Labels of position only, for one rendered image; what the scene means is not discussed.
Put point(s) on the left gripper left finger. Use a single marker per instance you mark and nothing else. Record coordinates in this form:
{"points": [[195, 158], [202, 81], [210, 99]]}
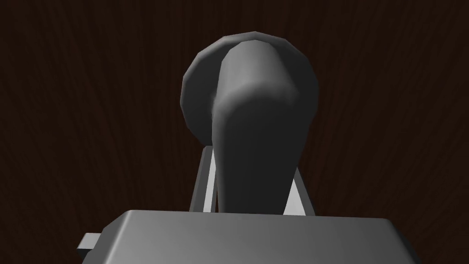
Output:
{"points": [[203, 187]]}

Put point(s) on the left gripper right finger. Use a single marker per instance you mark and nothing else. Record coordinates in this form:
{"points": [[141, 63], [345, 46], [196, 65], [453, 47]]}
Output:
{"points": [[298, 202]]}

